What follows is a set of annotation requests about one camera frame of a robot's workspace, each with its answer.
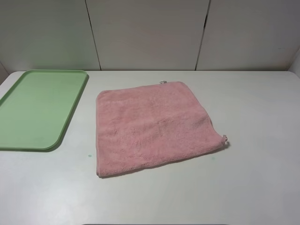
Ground pink terry towel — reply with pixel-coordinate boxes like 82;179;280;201
96;82;227;178

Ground green plastic tray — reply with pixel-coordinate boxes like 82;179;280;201
0;70;89;152

